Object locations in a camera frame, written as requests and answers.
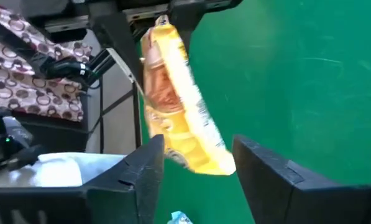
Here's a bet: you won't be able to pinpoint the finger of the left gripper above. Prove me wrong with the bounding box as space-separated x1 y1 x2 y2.
88 1 145 91
168 0 244 54

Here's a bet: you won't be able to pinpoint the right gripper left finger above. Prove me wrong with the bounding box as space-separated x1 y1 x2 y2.
0 134 165 224

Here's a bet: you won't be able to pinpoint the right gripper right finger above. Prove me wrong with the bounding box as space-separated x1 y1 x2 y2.
232 134 371 224

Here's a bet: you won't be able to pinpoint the blue ramen noodle pack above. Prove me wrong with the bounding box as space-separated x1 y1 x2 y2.
167 210 195 224

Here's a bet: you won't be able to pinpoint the yellow creamy chicken ramen pack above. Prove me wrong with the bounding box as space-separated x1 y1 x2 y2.
140 14 237 176

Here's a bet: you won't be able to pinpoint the white sheet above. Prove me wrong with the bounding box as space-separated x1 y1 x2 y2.
0 151 126 188

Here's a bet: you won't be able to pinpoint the circle patterned cloth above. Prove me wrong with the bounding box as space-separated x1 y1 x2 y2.
0 2 93 123

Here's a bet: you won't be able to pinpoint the black device green lights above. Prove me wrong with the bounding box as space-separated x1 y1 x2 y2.
0 86 48 175

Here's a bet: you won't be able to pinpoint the black cable with white labels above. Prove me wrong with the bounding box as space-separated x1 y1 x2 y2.
0 15 94 86

